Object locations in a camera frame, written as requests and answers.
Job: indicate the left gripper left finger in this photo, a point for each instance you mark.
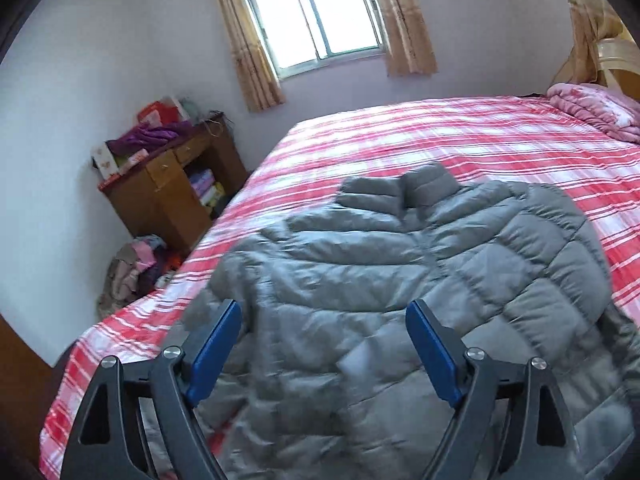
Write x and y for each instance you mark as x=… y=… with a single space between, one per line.
x=108 y=440

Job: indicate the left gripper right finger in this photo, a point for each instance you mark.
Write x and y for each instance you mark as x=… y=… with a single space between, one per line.
x=538 y=439

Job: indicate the grey puffer jacket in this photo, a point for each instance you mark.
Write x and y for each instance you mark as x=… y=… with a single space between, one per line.
x=358 y=317

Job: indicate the clothes pile on floor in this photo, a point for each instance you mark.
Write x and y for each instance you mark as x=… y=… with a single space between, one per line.
x=133 y=273

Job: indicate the brown wooden footboard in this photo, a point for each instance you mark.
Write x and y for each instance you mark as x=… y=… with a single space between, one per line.
x=24 y=381

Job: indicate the brown wooden desk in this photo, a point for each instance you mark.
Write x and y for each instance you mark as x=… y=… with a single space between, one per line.
x=156 y=196

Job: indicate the purple items in desk shelf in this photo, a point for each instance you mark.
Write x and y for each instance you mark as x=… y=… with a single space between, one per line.
x=207 y=188

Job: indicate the white patterned box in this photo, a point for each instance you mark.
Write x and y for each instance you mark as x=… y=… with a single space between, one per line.
x=104 y=160

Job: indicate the red plaid bed sheet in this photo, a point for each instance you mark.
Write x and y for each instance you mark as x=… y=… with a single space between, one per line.
x=500 y=137

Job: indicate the purple cloth on desk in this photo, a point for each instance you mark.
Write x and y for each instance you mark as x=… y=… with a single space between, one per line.
x=148 y=138

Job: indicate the red bag on desk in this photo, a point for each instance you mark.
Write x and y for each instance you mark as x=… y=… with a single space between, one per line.
x=159 y=114

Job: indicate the folded pink quilt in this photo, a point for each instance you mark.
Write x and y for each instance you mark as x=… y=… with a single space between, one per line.
x=607 y=110

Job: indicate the left tan curtain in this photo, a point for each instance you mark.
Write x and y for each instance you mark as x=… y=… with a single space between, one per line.
x=257 y=78

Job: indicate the cream wooden headboard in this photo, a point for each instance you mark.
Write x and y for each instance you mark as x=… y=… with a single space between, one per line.
x=618 y=65

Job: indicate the right tan curtain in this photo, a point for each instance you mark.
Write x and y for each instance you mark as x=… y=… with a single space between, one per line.
x=407 y=44

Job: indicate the tan curtain by headboard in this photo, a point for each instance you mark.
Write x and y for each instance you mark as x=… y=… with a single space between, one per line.
x=592 y=21

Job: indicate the window with green frame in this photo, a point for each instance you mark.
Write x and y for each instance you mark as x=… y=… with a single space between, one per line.
x=304 y=35

